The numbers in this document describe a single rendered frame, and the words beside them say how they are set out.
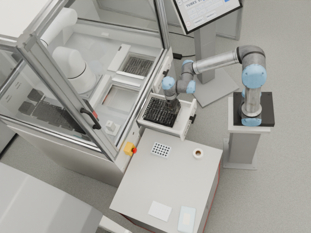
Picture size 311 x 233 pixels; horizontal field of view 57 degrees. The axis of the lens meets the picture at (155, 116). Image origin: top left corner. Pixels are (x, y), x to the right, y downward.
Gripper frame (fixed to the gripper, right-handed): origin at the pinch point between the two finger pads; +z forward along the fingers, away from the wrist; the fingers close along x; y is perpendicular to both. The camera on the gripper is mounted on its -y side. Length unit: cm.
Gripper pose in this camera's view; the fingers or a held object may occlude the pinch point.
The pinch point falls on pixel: (175, 109)
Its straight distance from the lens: 195.0
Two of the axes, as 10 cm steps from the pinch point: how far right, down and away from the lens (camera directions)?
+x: 9.1, 2.5, -3.2
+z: 1.6, 5.0, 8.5
